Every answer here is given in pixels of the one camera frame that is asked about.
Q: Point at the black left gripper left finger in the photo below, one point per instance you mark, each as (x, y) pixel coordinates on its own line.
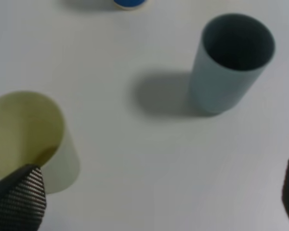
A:
(22, 199)

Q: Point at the teal green plastic cup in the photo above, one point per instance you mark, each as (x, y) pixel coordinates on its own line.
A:
(234, 49)

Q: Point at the pale yellow-green plastic cup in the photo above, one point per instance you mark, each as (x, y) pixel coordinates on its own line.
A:
(33, 130)

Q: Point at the blue sleeved paper cup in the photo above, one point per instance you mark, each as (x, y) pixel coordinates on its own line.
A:
(129, 4)

